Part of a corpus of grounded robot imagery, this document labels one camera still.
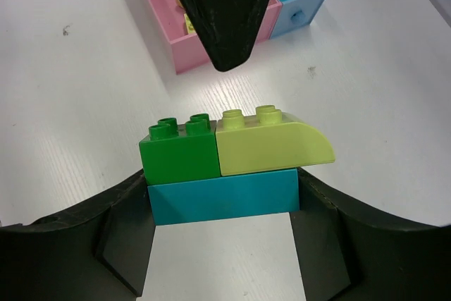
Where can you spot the teal green lego stack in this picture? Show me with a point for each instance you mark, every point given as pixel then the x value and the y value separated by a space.
pixel 237 166

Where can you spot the yellow printed lego brick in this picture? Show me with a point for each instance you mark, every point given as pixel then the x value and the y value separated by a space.
pixel 189 27

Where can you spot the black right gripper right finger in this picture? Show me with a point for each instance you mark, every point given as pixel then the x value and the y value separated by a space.
pixel 349 250

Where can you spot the pink plastic bin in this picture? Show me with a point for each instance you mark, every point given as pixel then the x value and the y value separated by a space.
pixel 187 51

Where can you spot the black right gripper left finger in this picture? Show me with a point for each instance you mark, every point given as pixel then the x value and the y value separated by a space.
pixel 97 249

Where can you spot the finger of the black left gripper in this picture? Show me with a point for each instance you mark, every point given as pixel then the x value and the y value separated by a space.
pixel 227 29

